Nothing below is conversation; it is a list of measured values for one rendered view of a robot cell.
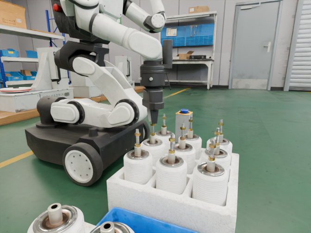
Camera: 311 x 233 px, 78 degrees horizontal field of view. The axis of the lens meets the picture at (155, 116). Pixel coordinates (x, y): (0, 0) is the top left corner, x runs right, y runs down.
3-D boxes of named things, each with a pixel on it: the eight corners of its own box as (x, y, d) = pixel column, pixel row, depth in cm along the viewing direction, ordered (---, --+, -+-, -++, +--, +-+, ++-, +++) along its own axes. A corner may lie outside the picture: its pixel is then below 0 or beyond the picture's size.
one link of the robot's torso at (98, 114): (57, 101, 108) (130, 99, 90) (82, 97, 126) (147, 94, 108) (62, 128, 112) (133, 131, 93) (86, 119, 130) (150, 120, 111)
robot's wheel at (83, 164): (64, 181, 92) (59, 143, 87) (72, 176, 97) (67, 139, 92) (98, 191, 85) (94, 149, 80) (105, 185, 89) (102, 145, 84)
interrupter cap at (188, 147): (195, 146, 71) (195, 144, 71) (189, 154, 65) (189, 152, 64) (175, 143, 74) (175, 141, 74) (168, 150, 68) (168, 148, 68)
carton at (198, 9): (191, 16, 511) (191, 10, 507) (208, 14, 491) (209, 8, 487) (188, 14, 487) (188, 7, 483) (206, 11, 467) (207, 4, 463)
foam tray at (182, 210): (109, 226, 66) (105, 180, 62) (155, 172, 100) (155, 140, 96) (229, 274, 51) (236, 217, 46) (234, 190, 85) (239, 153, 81)
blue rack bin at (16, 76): (-6, 81, 448) (-8, 71, 443) (11, 80, 482) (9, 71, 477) (8, 81, 430) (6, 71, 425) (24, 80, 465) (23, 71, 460)
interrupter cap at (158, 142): (161, 139, 78) (162, 137, 78) (163, 147, 71) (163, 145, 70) (143, 139, 78) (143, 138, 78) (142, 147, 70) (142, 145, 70)
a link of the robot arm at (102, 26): (122, 32, 59) (63, 5, 58) (119, 55, 68) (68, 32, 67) (134, 14, 65) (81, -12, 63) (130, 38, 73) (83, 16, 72)
